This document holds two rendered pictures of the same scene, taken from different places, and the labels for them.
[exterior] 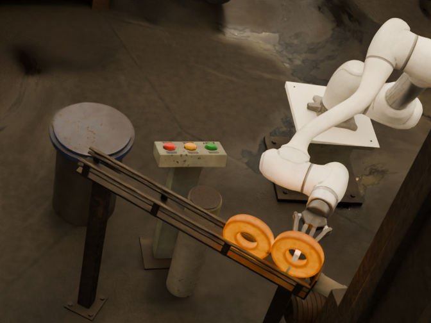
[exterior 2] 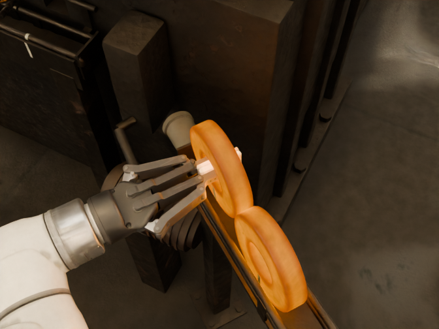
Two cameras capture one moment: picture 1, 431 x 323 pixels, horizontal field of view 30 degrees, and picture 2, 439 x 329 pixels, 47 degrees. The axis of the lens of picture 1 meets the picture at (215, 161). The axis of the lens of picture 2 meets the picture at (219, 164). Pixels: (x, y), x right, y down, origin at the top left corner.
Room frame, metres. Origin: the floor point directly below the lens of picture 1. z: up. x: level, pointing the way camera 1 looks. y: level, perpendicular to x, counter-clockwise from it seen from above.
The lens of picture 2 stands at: (1.84, 0.00, 1.43)
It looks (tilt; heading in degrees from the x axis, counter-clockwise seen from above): 58 degrees down; 229
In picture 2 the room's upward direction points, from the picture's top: straight up
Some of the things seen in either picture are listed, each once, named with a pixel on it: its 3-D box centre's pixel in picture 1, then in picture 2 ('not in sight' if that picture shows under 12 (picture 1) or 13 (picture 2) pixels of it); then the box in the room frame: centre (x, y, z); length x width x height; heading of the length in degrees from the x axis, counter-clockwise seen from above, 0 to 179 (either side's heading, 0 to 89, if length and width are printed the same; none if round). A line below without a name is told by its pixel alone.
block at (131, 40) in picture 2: not in sight; (143, 74); (1.52, -0.60, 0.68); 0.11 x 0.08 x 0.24; 22
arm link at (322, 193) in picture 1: (321, 203); (78, 232); (1.80, -0.36, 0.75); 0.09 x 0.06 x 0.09; 77
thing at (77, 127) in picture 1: (88, 167); not in sight; (2.18, 0.48, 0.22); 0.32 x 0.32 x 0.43
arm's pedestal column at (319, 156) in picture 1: (321, 147); not in sight; (2.74, -0.44, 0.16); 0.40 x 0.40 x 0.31; 17
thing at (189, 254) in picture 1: (192, 243); not in sight; (1.91, 0.00, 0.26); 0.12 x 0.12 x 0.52
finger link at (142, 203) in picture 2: (304, 229); (170, 196); (1.66, -0.31, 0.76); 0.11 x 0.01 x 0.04; 166
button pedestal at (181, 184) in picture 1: (177, 202); not in sight; (2.04, 0.10, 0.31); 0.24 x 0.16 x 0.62; 112
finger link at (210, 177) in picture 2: not in sight; (210, 183); (1.60, -0.29, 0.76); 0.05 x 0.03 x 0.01; 167
